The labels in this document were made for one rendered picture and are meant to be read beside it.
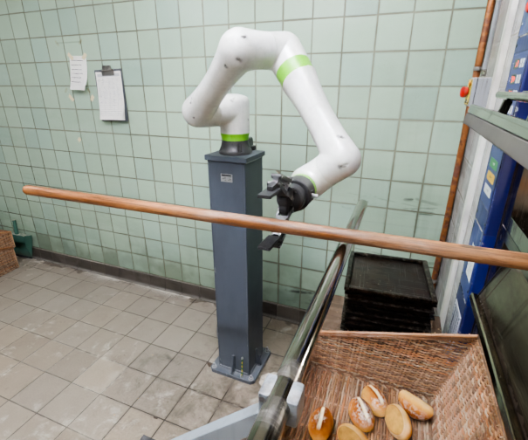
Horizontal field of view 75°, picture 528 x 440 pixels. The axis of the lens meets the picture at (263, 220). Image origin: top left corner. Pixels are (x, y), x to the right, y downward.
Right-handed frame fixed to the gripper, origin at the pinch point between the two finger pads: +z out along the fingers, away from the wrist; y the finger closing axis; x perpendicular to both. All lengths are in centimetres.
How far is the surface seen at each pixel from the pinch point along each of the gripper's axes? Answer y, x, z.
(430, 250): 0.5, -33.7, 1.5
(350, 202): 32, -3, -120
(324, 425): 56, -17, 0
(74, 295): 120, 190, -86
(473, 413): 43, -50, -6
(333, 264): 2.4, -17.4, 9.9
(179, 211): 0.2, 22.2, 1.5
